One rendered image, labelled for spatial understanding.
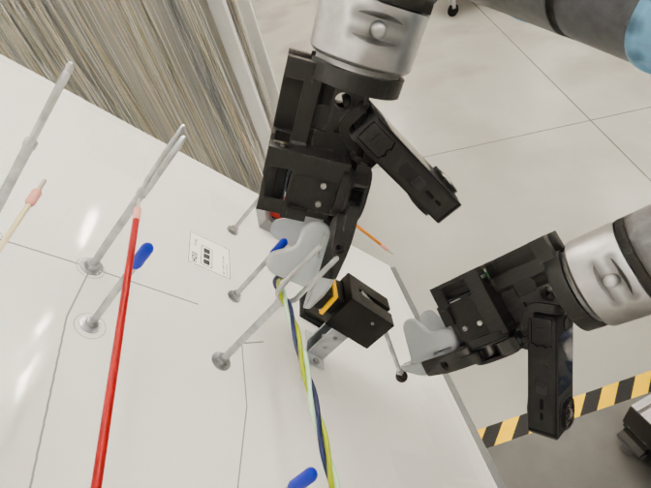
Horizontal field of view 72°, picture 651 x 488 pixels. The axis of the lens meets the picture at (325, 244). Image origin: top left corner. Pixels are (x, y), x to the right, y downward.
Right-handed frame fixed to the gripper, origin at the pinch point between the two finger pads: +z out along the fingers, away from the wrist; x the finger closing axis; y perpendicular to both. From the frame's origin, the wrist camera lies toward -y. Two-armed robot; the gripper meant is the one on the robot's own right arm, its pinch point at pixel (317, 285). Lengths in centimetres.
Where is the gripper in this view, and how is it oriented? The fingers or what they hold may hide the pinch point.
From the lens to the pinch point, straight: 42.9
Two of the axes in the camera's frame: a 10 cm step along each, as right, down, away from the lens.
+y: -9.6, -2.0, -1.8
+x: 0.5, 5.3, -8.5
